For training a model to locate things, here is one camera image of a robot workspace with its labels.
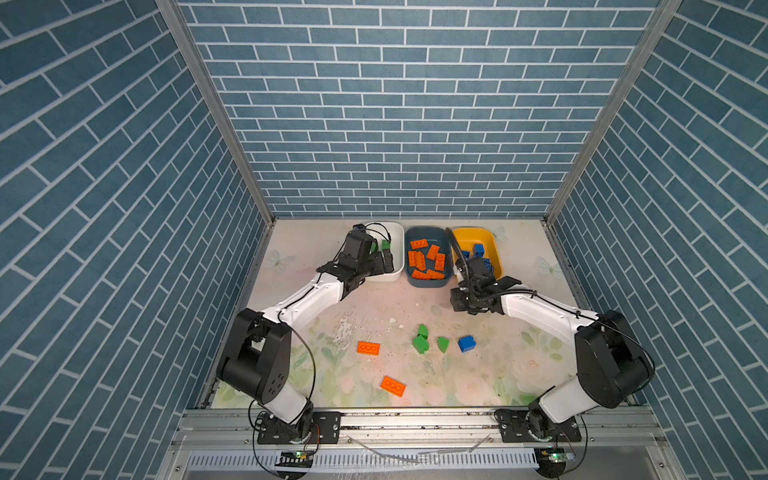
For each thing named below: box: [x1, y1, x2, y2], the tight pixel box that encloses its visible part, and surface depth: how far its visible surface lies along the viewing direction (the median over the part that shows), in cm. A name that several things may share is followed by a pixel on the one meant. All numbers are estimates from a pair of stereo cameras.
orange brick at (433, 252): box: [426, 244, 440, 261], surface depth 111 cm
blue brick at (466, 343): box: [458, 335, 477, 353], surface depth 89 cm
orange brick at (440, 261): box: [434, 253, 446, 271], surface depth 107 cm
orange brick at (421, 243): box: [410, 239, 429, 250], surface depth 114 cm
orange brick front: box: [380, 375, 406, 398], surface depth 82 cm
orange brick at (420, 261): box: [415, 251, 426, 271], surface depth 106 cm
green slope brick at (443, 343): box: [437, 336, 451, 353], surface depth 91 cm
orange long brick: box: [357, 341, 381, 356], surface depth 88 cm
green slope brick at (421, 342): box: [413, 324, 429, 354], surface depth 90 cm
